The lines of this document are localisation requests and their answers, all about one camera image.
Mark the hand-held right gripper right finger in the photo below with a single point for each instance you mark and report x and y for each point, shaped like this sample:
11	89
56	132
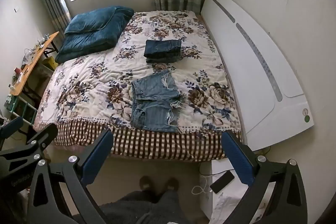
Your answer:
239	161

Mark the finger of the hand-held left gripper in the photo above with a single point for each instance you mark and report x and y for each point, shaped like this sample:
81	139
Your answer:
11	123
39	138

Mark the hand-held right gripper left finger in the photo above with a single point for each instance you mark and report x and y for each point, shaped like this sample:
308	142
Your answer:
96	158

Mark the light blue denim shorts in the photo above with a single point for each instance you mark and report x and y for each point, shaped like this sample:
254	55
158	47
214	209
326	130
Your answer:
153	106

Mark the white metal rack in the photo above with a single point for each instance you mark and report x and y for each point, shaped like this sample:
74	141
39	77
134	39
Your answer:
22	108

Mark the black smartphone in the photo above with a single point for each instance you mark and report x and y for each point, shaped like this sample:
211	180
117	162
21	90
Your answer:
222	182

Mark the white nightstand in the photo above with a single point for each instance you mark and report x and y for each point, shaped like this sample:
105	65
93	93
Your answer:
236	203

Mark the red cup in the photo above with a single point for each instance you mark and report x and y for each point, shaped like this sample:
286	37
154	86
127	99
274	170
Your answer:
17	71

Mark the person's left brown slipper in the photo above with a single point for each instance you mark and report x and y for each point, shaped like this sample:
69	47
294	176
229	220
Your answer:
146	183

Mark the person's brown slipper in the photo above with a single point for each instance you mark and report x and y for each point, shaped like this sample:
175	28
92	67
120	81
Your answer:
171	184
146	183

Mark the bed with checked sheet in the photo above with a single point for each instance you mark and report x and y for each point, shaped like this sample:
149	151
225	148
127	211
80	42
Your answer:
157	145

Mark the wooden desk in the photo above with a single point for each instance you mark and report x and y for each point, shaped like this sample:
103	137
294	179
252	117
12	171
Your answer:
34	61

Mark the person's grey trouser legs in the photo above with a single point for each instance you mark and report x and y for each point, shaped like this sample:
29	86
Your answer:
147	208

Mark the person's right brown slipper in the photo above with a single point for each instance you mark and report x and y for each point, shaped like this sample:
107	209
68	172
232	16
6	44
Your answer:
171	184

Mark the yellow box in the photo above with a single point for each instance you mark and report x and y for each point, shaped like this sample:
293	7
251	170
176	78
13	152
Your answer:
50	61

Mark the bed with floral quilt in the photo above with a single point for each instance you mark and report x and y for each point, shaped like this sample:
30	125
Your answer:
94	82

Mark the white bed headboard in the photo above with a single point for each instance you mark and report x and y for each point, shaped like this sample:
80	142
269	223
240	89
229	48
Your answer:
246	56

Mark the folded teal comforter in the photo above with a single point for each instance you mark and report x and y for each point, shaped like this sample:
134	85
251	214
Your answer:
92	29

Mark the folded dark blue jeans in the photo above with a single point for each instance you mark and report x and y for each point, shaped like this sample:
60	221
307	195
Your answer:
162	50

